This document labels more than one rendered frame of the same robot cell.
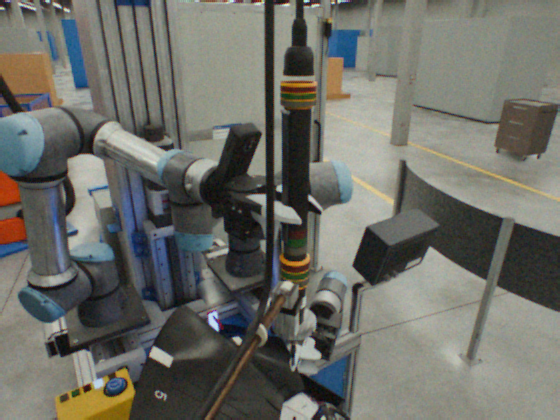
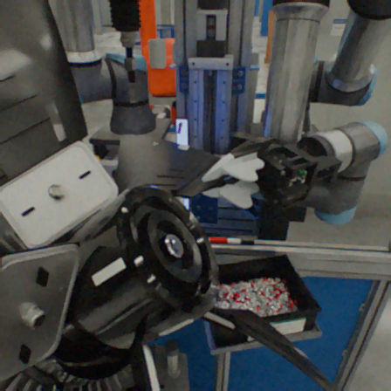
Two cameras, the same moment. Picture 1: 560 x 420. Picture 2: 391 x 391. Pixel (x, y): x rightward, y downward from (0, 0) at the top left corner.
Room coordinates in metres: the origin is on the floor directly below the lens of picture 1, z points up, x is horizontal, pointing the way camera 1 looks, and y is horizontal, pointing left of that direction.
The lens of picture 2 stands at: (0.27, -0.26, 1.40)
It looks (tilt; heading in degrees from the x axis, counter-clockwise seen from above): 31 degrees down; 39
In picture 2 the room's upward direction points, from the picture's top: straight up
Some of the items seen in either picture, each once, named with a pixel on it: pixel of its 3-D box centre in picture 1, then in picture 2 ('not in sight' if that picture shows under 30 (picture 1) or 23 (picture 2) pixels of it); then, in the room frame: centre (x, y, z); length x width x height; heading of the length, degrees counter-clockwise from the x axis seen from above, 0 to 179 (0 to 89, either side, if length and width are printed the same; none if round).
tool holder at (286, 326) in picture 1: (292, 304); not in sight; (0.47, -0.02, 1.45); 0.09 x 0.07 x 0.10; 159
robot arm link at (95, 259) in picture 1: (92, 267); (126, 75); (0.94, 0.55, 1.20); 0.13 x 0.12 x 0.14; 160
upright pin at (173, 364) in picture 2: not in sight; (172, 358); (0.46, -0.06, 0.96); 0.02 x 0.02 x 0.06
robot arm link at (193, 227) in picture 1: (197, 218); not in sight; (0.69, 0.17, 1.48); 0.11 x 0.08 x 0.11; 160
